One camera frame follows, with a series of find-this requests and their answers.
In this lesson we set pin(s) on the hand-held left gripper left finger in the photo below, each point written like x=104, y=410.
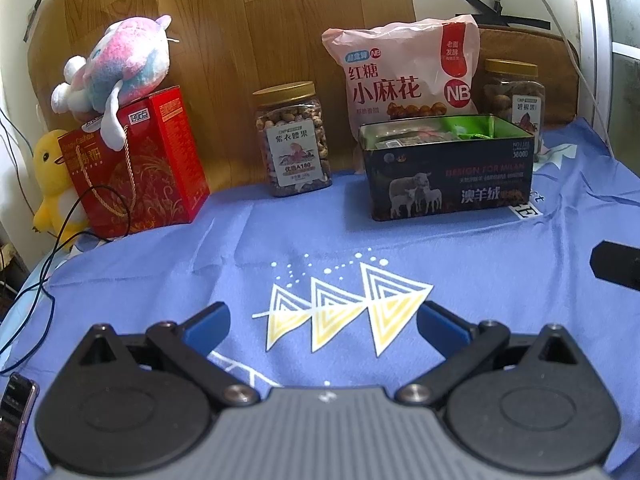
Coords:
x=207, y=327

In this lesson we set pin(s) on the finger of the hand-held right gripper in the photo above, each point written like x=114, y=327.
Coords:
x=617, y=265

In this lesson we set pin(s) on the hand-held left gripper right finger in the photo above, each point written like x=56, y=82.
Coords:
x=442, y=327

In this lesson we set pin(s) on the dark tin box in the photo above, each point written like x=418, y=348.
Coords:
x=450, y=180

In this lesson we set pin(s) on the blue printed blanket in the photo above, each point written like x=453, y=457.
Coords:
x=300, y=240

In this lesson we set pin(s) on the red gift box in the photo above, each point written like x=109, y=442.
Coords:
x=150, y=170

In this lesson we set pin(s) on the brown padded board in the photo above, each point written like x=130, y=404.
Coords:
x=560, y=80

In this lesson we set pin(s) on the gold-lid nut jar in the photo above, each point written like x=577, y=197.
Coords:
x=515, y=95
x=295, y=140

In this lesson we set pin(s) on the green snack packet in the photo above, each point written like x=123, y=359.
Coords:
x=470, y=127

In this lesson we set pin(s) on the smartphone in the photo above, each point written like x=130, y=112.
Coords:
x=15, y=410

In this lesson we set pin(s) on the yellow duck plush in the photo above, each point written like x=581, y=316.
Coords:
x=52, y=180

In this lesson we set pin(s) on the pink snack bag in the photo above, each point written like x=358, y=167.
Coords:
x=400, y=70

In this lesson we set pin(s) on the pink and blue plush toy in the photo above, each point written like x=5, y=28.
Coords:
x=125, y=65

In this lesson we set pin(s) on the black tape cross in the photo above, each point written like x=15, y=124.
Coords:
x=500, y=15

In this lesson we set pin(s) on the wooden board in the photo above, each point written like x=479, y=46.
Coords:
x=250, y=20

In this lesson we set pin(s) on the black tape strip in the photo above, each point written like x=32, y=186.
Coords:
x=32, y=20

